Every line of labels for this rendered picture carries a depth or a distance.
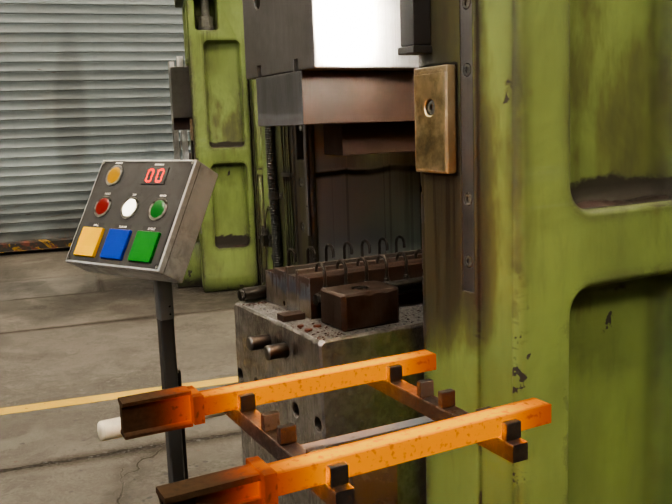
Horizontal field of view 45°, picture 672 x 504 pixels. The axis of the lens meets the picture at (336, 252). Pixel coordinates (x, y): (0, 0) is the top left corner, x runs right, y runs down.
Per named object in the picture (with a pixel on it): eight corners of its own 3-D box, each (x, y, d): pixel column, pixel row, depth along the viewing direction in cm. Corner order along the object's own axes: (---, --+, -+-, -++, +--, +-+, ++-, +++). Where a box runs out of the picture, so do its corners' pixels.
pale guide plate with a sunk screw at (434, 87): (447, 173, 128) (445, 64, 125) (414, 172, 136) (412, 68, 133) (457, 173, 129) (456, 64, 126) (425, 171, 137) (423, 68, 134)
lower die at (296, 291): (311, 319, 149) (309, 274, 148) (266, 300, 166) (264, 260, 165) (488, 290, 169) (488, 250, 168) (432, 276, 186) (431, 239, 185)
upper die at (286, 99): (303, 124, 143) (301, 70, 142) (257, 126, 161) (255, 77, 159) (488, 118, 164) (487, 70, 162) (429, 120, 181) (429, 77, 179)
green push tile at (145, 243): (148, 262, 181) (159, 231, 183) (126, 260, 185) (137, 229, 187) (154, 265, 182) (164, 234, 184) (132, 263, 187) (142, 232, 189)
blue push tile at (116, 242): (119, 259, 187) (130, 229, 189) (98, 257, 191) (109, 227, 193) (125, 262, 188) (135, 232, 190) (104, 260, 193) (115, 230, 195)
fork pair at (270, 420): (280, 446, 87) (279, 428, 87) (260, 429, 92) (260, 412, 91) (455, 405, 97) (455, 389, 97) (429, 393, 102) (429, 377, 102)
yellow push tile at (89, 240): (91, 256, 193) (102, 227, 195) (72, 254, 197) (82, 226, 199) (97, 259, 194) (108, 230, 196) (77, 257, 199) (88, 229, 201)
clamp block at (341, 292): (343, 332, 139) (342, 295, 138) (320, 323, 146) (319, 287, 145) (401, 322, 144) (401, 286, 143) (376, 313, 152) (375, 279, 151)
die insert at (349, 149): (342, 155, 152) (341, 123, 152) (323, 155, 159) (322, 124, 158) (468, 148, 167) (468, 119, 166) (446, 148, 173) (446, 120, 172)
